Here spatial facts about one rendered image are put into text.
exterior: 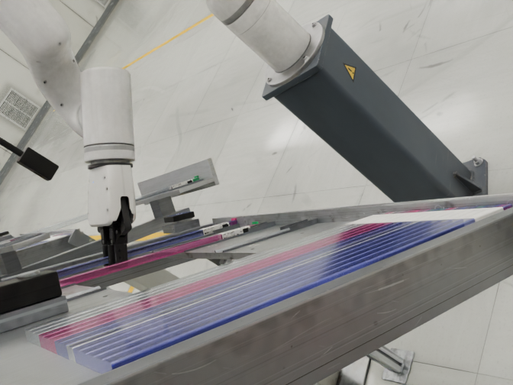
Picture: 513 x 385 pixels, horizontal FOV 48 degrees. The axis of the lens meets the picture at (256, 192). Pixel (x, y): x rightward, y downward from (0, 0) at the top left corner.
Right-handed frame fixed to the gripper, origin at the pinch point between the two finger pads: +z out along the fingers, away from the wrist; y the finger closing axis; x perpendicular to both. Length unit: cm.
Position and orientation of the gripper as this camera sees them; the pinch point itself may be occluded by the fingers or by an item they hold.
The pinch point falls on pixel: (115, 256)
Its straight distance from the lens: 99.8
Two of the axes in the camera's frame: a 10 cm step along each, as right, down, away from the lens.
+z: 0.7, 10.0, -0.5
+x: 8.0, -0.2, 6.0
